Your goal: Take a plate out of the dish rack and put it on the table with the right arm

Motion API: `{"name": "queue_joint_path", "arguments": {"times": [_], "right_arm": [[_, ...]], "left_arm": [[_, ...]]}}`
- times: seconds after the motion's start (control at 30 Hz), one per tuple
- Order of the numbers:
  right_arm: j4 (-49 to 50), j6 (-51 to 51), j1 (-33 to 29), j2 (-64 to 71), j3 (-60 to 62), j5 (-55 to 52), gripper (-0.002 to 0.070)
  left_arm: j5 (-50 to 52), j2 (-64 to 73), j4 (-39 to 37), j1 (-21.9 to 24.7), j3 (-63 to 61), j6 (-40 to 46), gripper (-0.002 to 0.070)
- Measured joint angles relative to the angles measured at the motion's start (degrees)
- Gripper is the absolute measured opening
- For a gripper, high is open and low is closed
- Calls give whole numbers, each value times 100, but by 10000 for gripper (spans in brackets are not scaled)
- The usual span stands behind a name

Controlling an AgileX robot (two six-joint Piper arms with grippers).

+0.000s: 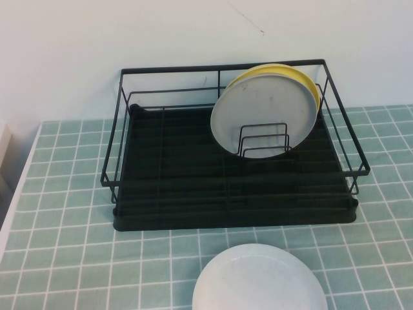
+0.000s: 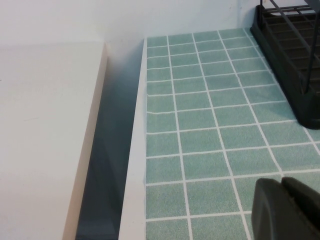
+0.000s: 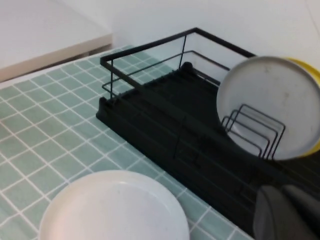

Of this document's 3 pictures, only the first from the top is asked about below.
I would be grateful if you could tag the yellow round plate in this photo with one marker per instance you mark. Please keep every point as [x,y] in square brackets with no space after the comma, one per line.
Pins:
[258,68]

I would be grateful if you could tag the grey round plate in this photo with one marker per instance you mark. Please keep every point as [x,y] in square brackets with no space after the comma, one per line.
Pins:
[258,106]

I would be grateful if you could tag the green checked tablecloth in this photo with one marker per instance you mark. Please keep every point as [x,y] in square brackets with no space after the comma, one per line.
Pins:
[64,226]

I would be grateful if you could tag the white round plate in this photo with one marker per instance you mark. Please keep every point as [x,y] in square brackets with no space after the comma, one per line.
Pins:
[258,281]

